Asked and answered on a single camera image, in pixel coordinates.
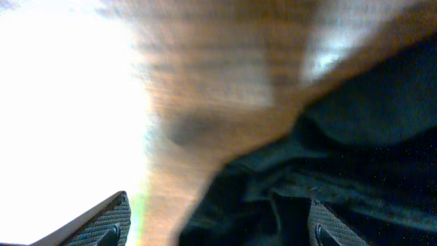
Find black shorts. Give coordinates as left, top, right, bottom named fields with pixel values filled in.
left=178, top=36, right=436, bottom=245

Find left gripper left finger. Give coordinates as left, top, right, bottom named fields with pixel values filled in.
left=34, top=191, right=131, bottom=246

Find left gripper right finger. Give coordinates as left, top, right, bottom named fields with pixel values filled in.
left=308, top=200, right=369, bottom=246

